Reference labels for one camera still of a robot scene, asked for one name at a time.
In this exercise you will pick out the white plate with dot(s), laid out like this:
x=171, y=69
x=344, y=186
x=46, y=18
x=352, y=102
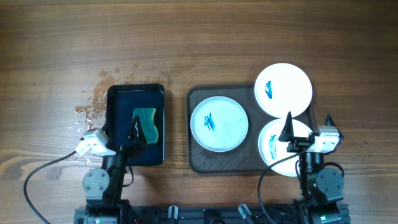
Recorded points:
x=219, y=124
x=281, y=88
x=273, y=150

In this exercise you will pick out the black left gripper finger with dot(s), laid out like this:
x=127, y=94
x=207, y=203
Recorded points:
x=140, y=132
x=132, y=131

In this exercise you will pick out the green and yellow sponge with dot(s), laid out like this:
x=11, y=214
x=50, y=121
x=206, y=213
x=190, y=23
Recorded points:
x=147, y=117

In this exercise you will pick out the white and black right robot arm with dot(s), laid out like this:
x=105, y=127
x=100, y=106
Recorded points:
x=321, y=183

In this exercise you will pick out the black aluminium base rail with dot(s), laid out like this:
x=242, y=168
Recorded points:
x=279, y=213

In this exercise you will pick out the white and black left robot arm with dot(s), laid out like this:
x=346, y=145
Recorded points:
x=104, y=186

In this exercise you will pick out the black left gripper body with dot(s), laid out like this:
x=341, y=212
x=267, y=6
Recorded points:
x=129, y=151

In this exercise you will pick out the dark blue water tray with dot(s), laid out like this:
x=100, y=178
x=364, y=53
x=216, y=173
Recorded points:
x=122, y=101

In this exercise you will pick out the dark brown serving tray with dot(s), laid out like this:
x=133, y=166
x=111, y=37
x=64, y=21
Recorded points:
x=244, y=159

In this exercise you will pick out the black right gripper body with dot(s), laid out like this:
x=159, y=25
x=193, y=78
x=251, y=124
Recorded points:
x=298, y=144

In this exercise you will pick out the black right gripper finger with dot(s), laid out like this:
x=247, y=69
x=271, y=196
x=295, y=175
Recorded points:
x=287, y=134
x=329, y=122

